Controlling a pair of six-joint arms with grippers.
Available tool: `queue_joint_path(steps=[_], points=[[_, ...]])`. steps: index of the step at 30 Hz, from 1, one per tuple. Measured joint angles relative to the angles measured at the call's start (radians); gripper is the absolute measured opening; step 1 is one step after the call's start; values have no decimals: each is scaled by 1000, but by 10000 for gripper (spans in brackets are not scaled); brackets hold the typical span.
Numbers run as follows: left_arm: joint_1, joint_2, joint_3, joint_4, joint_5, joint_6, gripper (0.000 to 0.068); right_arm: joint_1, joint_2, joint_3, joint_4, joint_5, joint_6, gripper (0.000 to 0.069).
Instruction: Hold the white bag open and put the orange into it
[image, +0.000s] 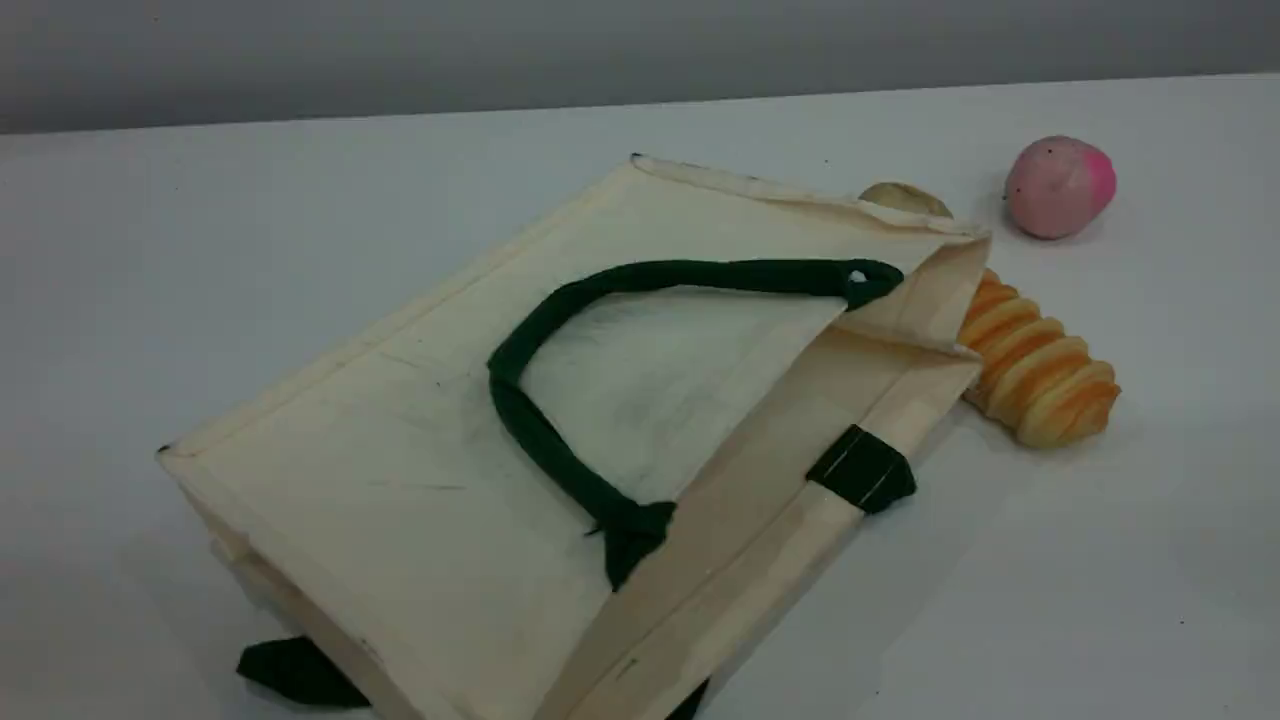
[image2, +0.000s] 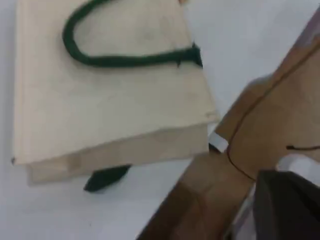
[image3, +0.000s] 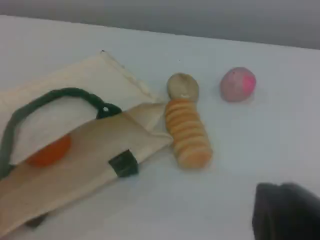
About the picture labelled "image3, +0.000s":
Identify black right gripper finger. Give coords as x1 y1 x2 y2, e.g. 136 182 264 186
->
279 182 320 240
251 182 291 240

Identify white canvas bag green handles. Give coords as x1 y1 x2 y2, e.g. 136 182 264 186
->
0 50 175 239

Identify orange fruit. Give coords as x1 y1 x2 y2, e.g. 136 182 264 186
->
24 134 72 168

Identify ridged golden bread roll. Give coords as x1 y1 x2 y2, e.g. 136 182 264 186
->
164 97 214 170

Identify pink peach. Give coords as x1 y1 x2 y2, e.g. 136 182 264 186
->
219 66 257 103

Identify brown round kiwi fruit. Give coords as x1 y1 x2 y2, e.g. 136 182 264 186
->
166 72 201 102

